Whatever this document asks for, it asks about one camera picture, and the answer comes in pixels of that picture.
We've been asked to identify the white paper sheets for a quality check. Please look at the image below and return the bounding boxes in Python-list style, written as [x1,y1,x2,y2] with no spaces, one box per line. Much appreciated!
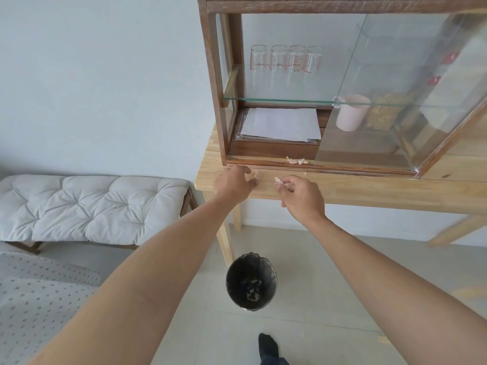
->
[240,107,322,142]

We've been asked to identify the glass cabinet shelf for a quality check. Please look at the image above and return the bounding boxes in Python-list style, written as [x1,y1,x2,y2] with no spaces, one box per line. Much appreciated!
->
[222,96,487,109]

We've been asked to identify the person's right forearm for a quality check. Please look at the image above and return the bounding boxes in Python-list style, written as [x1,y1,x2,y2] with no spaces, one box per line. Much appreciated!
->
[299,214,487,365]

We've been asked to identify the black sock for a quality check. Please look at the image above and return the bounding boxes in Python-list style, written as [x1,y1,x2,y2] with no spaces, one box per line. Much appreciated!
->
[257,332,290,365]

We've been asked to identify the clear red-marked measuring glass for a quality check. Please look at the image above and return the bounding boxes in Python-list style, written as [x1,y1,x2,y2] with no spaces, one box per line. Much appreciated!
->
[250,44,268,74]
[269,44,288,74]
[306,46,323,74]
[288,45,307,74]

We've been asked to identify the person's left forearm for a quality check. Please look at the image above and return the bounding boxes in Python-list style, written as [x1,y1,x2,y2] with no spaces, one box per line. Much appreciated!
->
[26,194,246,365]

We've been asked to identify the black waste bin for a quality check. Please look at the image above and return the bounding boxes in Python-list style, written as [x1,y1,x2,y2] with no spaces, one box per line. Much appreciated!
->
[225,253,279,313]

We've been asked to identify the dark wooden glass cabinet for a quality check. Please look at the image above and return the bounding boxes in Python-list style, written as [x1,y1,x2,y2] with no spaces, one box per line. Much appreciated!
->
[197,0,487,180]

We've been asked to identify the light wooden table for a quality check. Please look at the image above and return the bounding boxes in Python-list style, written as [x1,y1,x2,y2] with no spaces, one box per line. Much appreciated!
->
[194,123,487,266]

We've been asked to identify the person's right hand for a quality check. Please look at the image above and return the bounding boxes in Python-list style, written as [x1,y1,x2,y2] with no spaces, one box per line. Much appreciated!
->
[279,175,327,222]

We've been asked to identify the waste scraps in bin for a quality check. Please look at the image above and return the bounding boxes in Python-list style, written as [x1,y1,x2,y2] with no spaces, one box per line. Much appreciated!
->
[242,278,264,304]

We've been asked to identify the grey dotted bed sheet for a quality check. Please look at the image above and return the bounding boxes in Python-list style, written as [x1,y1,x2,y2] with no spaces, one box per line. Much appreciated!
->
[0,251,104,365]

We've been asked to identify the white tufted cushioned bench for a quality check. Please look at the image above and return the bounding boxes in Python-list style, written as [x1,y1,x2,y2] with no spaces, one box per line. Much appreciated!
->
[0,174,197,256]

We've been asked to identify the sliding glass cabinet door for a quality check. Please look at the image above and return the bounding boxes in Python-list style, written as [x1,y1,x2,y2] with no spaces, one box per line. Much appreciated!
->
[315,11,487,176]

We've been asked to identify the person's left hand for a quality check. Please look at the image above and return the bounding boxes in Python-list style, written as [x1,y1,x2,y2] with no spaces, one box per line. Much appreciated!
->
[212,165,262,204]

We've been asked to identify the clear plastic document folder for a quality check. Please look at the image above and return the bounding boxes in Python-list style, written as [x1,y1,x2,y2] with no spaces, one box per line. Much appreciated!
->
[232,106,325,145]

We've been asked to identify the clear jar of brown snacks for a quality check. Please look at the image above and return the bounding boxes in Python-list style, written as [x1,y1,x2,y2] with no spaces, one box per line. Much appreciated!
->
[364,93,416,132]

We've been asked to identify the pink plastic cup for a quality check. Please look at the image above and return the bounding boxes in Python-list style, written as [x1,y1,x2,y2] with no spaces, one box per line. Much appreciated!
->
[335,94,372,133]

